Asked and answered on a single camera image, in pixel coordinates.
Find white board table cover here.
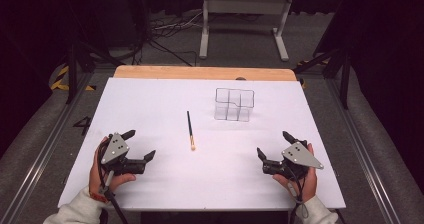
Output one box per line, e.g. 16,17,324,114
57,76,347,212

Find yellow black floor tape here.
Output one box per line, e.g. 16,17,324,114
49,65,98,93

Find person's left hand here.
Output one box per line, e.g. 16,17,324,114
88,136,137,199

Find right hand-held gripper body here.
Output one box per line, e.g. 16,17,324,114
262,138,325,182

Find bundle of floor cables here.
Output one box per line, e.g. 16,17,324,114
149,9,205,40

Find black metal stand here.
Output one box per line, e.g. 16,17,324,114
292,45,355,111
64,39,125,105

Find aluminium floor rail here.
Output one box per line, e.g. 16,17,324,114
0,71,98,224
324,78,402,224

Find clear plastic compartment organizer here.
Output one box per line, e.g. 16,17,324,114
213,87,256,123

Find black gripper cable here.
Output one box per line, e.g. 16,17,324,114
96,141,130,224
285,165,310,224

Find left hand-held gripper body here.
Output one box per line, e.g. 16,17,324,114
100,132,148,177

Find person's right hand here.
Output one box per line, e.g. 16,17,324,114
272,142,318,204

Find thin black-handled brush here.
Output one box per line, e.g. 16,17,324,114
186,110,197,152

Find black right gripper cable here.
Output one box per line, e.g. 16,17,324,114
285,165,310,224

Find white metal desk frame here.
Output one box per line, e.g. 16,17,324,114
198,0,295,63

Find wooden table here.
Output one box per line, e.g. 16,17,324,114
113,65,298,83

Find orange wristband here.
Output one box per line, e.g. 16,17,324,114
88,189,110,205

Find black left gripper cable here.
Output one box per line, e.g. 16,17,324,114
96,141,130,224

